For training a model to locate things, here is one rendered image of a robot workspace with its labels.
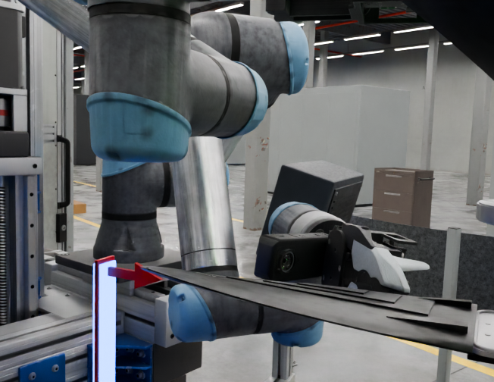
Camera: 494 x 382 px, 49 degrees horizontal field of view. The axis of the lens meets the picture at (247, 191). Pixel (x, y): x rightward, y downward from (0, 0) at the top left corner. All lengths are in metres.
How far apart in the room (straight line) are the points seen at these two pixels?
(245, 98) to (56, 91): 2.08
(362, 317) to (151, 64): 0.22
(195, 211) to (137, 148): 0.34
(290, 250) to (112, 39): 0.27
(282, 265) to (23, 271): 0.70
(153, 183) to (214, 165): 0.42
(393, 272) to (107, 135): 0.26
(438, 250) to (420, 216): 5.13
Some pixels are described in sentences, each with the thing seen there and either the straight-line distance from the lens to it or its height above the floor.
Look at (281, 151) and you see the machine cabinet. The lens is 11.66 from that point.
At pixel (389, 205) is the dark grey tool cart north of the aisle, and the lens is 7.46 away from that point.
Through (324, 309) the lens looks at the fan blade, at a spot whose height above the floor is 1.20.
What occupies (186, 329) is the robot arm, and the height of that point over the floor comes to 1.07.
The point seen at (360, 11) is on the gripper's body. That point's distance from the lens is 0.39.
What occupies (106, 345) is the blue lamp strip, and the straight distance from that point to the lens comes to 0.54.
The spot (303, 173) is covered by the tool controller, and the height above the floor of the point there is 1.24.
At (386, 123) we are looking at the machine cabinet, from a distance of 10.85.
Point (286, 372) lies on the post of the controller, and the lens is 1.06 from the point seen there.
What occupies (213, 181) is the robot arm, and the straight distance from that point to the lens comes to 0.73.
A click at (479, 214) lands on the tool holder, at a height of 1.26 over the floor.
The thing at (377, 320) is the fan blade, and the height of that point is 1.19.
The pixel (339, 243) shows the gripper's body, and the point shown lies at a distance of 0.57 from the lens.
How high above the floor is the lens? 1.31
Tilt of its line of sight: 6 degrees down
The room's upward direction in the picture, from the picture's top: 2 degrees clockwise
